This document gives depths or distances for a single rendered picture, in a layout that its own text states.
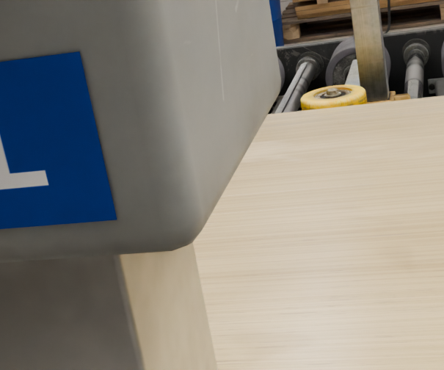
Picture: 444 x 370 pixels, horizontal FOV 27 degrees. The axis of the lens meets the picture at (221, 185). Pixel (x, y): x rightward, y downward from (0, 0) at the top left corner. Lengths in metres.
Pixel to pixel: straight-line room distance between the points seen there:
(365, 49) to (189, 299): 1.08
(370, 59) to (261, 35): 1.08
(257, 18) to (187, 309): 0.05
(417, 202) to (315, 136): 0.24
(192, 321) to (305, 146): 0.81
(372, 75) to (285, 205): 0.46
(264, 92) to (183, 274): 0.03
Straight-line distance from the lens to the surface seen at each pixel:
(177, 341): 0.15
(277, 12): 5.85
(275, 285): 0.67
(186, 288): 0.16
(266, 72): 0.15
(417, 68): 1.59
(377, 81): 1.24
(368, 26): 1.23
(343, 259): 0.70
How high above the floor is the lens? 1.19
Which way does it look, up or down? 19 degrees down
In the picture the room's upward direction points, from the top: 10 degrees counter-clockwise
